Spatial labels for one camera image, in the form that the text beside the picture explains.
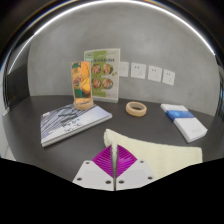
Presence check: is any white and blue booklet stack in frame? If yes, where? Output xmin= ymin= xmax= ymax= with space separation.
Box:
xmin=159 ymin=103 xmax=209 ymax=144

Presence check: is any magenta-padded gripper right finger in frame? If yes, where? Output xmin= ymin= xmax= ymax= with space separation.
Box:
xmin=115 ymin=144 xmax=158 ymax=192

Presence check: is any grey printed book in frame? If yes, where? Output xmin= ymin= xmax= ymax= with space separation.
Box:
xmin=39 ymin=102 xmax=113 ymax=148

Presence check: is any green acrylic menu stand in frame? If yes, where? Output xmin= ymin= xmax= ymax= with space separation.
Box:
xmin=83 ymin=48 xmax=122 ymax=104

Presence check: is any curved white light strip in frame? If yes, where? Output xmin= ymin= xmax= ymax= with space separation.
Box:
xmin=6 ymin=0 xmax=217 ymax=76

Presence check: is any orange sign on wooden base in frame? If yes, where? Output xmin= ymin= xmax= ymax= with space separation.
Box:
xmin=70 ymin=60 xmax=95 ymax=111

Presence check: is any cream yellow towel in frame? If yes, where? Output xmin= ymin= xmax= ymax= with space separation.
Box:
xmin=103 ymin=128 xmax=204 ymax=181

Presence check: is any beige tape roll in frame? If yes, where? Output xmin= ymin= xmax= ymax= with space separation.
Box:
xmin=125 ymin=101 xmax=148 ymax=118

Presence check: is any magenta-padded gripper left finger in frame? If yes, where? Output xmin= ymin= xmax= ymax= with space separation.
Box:
xmin=71 ymin=144 xmax=117 ymax=192

